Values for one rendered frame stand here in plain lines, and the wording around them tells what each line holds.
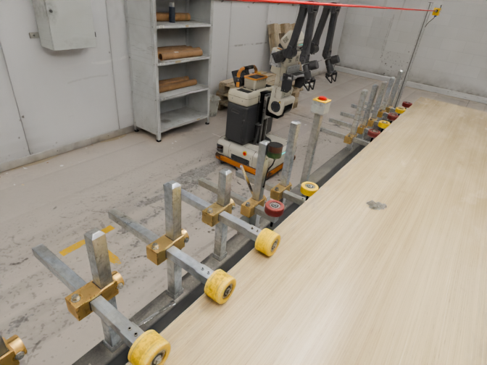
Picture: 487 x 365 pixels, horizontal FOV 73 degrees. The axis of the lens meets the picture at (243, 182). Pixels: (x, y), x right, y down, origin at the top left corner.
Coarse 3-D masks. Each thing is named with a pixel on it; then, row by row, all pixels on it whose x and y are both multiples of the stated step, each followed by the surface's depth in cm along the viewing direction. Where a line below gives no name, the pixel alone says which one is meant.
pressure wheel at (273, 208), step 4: (272, 200) 138; (268, 204) 135; (272, 204) 136; (276, 204) 135; (280, 204) 136; (268, 208) 133; (272, 208) 133; (276, 208) 134; (280, 208) 134; (268, 212) 134; (272, 212) 132; (276, 212) 132; (280, 212) 133; (272, 216) 133; (276, 216) 133; (272, 224) 140
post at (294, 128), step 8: (296, 120) 148; (296, 128) 147; (288, 136) 151; (296, 136) 151; (288, 144) 153; (288, 152) 154; (288, 160) 156; (288, 168) 158; (288, 176) 161; (280, 184) 164; (288, 184) 165; (280, 200) 168
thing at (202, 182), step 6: (198, 180) 156; (204, 180) 156; (204, 186) 155; (210, 186) 153; (216, 186) 152; (216, 192) 152; (234, 198) 146; (240, 198) 145; (240, 204) 145; (258, 210) 140; (264, 210) 139; (264, 216) 139
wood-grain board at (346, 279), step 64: (448, 128) 245; (320, 192) 149; (384, 192) 154; (448, 192) 160; (256, 256) 109; (320, 256) 112; (384, 256) 115; (448, 256) 118; (192, 320) 86; (256, 320) 88; (320, 320) 90; (384, 320) 92; (448, 320) 94
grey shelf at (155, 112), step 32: (128, 0) 330; (160, 0) 367; (192, 0) 391; (128, 32) 347; (160, 32) 383; (192, 32) 408; (160, 64) 347; (192, 64) 428; (160, 96) 369; (192, 96) 449; (160, 128) 381
